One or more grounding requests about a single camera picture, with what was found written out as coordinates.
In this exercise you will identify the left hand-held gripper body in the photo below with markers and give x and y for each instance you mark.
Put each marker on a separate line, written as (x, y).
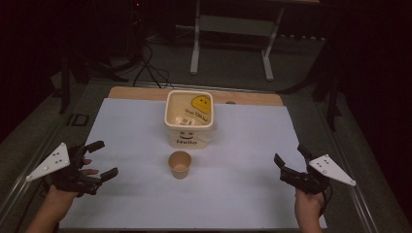
(51, 161)

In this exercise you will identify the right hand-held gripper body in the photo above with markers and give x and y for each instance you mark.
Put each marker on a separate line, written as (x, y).
(330, 168)

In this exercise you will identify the person's left hand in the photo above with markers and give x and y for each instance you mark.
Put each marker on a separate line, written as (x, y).
(61, 198)

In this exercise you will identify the person's right hand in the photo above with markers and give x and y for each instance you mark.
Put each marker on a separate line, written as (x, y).
(309, 207)

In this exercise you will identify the black metal stand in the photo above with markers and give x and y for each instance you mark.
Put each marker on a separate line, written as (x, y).
(64, 84)
(332, 103)

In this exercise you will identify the white table sheet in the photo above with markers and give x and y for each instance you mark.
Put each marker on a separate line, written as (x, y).
(233, 194)

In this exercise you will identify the wooden table board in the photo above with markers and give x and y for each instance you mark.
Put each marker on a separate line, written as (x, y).
(136, 93)

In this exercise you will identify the brown paper cup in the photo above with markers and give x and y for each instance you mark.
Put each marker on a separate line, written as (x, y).
(180, 165)

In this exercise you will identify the cream square bin smiley print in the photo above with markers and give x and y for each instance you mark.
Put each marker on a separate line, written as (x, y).
(189, 136)

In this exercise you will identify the small black floor frame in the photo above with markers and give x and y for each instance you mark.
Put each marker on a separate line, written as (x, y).
(77, 120)

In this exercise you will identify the white metal stand frame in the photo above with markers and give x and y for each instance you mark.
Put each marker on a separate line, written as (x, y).
(195, 48)

